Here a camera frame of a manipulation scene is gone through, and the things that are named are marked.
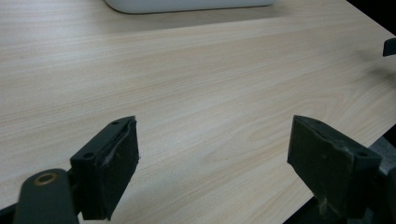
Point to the white plastic tray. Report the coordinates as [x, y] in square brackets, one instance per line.
[186, 4]

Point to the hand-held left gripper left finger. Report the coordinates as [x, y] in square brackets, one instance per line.
[106, 174]

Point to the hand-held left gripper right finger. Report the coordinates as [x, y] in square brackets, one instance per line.
[327, 161]

